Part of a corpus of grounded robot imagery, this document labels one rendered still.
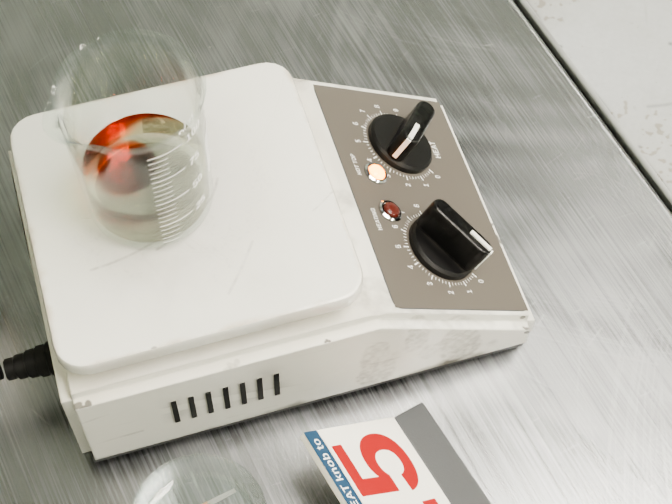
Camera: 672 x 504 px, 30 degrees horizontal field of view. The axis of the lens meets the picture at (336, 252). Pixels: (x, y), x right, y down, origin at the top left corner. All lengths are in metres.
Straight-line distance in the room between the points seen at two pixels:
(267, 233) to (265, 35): 0.19
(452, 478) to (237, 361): 0.11
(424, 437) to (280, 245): 0.11
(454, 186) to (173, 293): 0.15
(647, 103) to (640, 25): 0.05
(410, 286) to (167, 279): 0.10
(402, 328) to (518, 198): 0.13
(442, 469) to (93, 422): 0.15
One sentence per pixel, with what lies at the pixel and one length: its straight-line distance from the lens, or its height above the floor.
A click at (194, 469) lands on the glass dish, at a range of 0.53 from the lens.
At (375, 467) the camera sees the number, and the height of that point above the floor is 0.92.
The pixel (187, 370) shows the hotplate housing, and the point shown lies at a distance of 0.49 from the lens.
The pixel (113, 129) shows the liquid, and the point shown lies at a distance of 0.49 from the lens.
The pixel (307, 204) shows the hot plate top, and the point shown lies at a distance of 0.50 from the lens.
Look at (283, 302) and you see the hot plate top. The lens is 0.47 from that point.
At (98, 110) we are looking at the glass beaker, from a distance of 0.48.
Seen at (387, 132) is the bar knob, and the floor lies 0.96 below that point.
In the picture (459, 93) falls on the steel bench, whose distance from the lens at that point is 0.64.
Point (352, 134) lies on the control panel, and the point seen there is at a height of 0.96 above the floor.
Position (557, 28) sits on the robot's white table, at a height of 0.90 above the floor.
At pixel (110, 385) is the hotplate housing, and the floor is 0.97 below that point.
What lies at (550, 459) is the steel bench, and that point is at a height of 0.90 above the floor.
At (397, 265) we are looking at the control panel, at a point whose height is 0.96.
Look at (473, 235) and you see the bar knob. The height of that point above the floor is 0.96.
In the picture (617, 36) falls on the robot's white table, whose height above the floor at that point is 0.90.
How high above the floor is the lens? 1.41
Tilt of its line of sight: 60 degrees down
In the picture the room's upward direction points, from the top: 2 degrees clockwise
